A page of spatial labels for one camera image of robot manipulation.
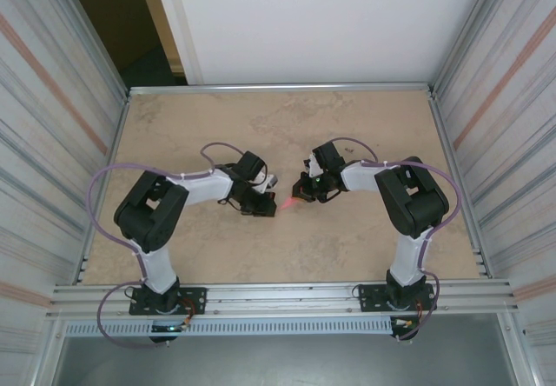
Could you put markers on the pink paper sheet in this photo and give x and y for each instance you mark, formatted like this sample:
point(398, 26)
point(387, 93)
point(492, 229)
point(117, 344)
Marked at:
point(287, 204)

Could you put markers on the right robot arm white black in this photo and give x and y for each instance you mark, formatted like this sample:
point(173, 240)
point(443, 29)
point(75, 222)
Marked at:
point(408, 199)

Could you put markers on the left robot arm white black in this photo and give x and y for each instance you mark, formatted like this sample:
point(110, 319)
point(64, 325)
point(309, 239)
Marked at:
point(152, 212)

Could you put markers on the grey sheet metal panel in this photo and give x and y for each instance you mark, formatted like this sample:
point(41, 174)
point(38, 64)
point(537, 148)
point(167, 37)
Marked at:
point(282, 360)

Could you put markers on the small circuit board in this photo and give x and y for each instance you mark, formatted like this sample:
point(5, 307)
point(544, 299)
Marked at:
point(406, 323)
point(167, 328)

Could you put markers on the translucent corrugated side panel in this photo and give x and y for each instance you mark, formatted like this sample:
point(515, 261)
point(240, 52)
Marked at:
point(35, 142)
point(521, 142)

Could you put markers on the wide aluminium base rail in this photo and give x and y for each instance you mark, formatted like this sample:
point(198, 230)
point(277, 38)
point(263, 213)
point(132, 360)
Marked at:
point(282, 299)

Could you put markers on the aluminium table edge rail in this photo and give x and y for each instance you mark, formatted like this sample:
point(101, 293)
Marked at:
point(105, 186)
point(444, 142)
point(282, 88)

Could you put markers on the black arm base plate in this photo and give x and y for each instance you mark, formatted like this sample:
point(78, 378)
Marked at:
point(369, 299)
point(195, 299)

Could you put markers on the aluminium frame post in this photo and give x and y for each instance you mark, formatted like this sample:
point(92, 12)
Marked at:
point(514, 351)
point(115, 77)
point(48, 351)
point(467, 29)

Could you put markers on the white door frame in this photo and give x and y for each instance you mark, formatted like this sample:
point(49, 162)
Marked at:
point(175, 12)

